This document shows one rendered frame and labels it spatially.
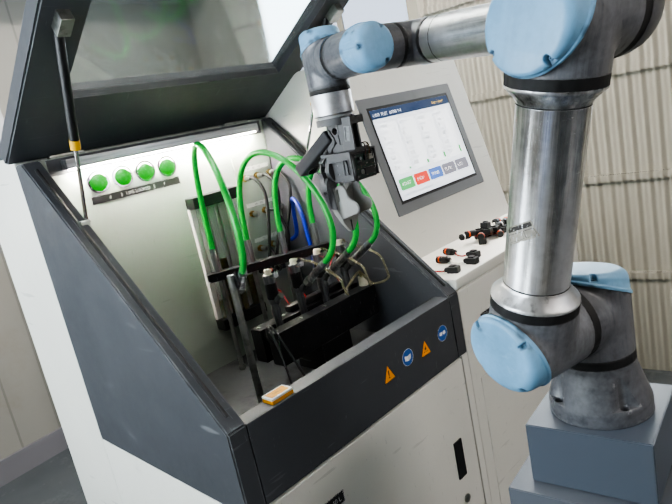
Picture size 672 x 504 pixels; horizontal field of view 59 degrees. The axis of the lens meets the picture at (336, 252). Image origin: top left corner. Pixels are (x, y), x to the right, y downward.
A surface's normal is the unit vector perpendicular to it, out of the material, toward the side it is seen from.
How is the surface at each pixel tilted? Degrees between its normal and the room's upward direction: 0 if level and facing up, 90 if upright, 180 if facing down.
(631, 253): 90
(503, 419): 90
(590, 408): 72
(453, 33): 85
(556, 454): 90
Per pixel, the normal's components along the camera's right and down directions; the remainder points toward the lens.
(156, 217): 0.71, 0.01
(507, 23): -0.82, 0.16
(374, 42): 0.54, 0.07
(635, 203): -0.59, 0.29
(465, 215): 0.64, -0.22
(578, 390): -0.75, -0.01
